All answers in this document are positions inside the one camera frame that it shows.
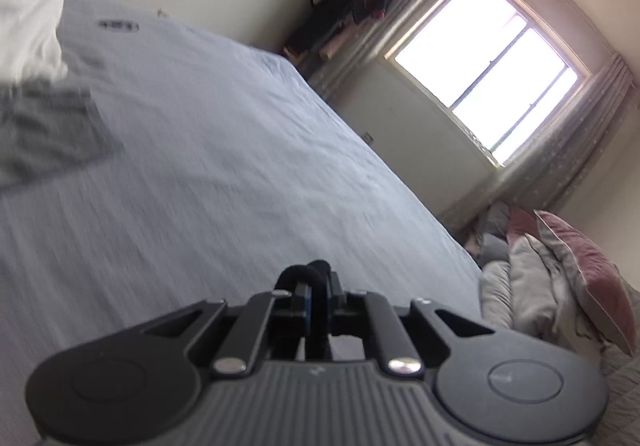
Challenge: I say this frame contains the cream and black sweatshirt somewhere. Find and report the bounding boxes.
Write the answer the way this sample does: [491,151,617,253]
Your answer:
[276,259,333,362]

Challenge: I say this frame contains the grey pillows behind quilt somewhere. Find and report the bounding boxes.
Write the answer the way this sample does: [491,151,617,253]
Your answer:
[464,202,539,268]

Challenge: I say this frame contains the folded grey pink quilt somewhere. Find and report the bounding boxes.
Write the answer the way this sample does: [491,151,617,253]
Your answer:
[480,235,605,365]

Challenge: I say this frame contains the grey patterned curtain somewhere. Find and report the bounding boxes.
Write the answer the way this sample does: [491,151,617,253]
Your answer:
[439,54,638,233]

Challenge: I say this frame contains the maroon grey pillow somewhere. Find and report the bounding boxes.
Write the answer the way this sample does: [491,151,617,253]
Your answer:
[535,210,637,357]

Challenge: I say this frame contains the bright window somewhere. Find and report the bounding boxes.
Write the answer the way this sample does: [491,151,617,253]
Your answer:
[384,0,591,167]

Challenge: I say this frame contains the grey quilted headboard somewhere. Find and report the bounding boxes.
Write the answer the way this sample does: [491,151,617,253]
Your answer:
[592,280,640,446]

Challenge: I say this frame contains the grey folded garment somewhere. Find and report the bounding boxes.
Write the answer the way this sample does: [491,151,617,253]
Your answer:
[1,80,122,192]

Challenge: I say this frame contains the black label on sheet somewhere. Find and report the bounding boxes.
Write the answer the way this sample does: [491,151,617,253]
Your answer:
[98,20,139,33]

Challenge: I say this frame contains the white cloth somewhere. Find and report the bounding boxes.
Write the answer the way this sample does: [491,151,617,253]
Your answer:
[1,0,67,84]

